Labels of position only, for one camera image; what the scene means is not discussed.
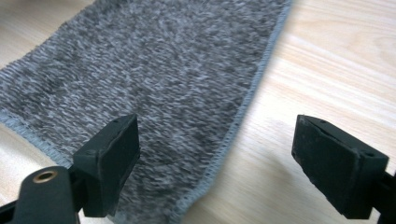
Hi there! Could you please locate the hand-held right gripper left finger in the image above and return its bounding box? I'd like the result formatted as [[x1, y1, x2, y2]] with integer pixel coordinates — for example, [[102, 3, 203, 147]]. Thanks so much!
[[72, 113, 141, 218]]

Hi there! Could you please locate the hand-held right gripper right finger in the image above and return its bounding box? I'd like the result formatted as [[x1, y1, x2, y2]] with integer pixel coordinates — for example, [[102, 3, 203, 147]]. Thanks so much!
[[290, 114, 390, 220]]

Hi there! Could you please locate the grey fluffy towel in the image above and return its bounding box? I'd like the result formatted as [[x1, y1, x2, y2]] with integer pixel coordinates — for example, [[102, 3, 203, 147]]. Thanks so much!
[[0, 0, 293, 224]]

